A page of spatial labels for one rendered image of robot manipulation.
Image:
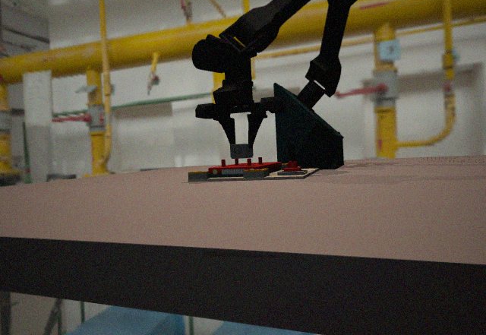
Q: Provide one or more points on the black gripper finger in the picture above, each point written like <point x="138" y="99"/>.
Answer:
<point x="228" y="125"/>
<point x="254" y="122"/>

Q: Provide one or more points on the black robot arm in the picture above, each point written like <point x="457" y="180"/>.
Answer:
<point x="256" y="30"/>

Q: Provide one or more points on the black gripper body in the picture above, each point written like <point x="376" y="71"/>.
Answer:
<point x="273" y="104"/>

